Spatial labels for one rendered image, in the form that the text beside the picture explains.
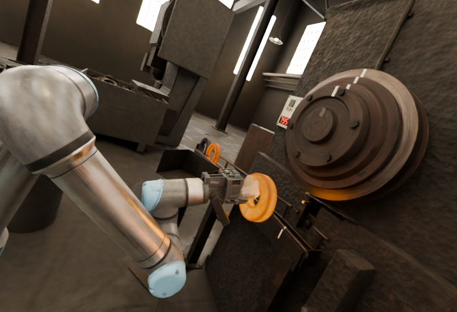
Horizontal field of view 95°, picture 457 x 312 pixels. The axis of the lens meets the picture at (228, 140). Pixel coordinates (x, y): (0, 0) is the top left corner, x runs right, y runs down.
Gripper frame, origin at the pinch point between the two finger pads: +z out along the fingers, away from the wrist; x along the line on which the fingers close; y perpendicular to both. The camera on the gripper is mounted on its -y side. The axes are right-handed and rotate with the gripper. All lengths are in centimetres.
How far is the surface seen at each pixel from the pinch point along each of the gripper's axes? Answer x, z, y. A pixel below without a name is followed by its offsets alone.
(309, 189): -1.1, 21.2, -0.2
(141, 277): 44, -31, -78
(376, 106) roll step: -10.7, 26.1, 32.5
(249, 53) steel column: 650, 331, 123
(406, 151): -21.3, 27.4, 22.7
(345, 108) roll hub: -4.5, 21.7, 30.3
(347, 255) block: -21.6, 19.5, -9.6
